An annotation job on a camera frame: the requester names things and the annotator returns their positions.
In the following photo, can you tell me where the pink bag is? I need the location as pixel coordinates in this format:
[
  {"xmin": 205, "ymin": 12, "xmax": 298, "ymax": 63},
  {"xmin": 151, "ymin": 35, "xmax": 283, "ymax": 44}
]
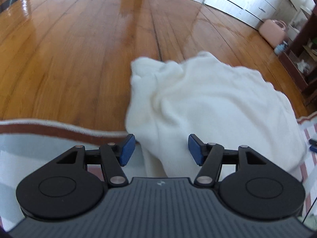
[{"xmin": 258, "ymin": 18, "xmax": 289, "ymax": 49}]

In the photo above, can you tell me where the small light blue container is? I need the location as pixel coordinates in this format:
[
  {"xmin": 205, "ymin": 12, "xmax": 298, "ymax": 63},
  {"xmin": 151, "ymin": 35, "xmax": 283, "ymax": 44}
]
[{"xmin": 274, "ymin": 41, "xmax": 288, "ymax": 55}]

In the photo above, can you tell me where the white drawer cabinet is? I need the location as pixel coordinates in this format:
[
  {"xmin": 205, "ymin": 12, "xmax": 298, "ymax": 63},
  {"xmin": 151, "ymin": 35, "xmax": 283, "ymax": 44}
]
[{"xmin": 203, "ymin": 0, "xmax": 301, "ymax": 28}]

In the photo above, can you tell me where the dark wooden shelf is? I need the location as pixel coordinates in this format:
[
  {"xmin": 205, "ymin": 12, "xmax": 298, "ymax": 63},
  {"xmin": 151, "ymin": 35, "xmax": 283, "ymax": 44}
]
[{"xmin": 279, "ymin": 0, "xmax": 317, "ymax": 107}]

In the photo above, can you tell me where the checkered mat with brown border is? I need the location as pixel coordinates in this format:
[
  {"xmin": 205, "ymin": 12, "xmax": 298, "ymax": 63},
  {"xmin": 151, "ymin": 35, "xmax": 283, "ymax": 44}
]
[{"xmin": 0, "ymin": 111, "xmax": 317, "ymax": 228}]

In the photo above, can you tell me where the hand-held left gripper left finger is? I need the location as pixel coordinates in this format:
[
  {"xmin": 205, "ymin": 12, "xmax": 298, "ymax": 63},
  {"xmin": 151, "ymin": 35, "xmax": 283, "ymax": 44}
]
[{"xmin": 56, "ymin": 134, "xmax": 136, "ymax": 188}]

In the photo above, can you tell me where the crumpled white paper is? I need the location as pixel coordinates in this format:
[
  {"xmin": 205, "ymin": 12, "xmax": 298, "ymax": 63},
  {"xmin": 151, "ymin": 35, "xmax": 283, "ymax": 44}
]
[{"xmin": 296, "ymin": 59, "xmax": 312, "ymax": 73}]

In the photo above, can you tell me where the cream fleece garment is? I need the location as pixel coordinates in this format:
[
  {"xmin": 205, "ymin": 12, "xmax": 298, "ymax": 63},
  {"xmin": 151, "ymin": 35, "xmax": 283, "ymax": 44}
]
[{"xmin": 125, "ymin": 51, "xmax": 307, "ymax": 181}]

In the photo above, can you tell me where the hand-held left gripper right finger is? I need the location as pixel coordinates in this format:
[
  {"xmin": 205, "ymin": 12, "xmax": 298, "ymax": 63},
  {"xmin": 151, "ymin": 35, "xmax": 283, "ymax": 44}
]
[{"xmin": 188, "ymin": 134, "xmax": 269, "ymax": 188}]

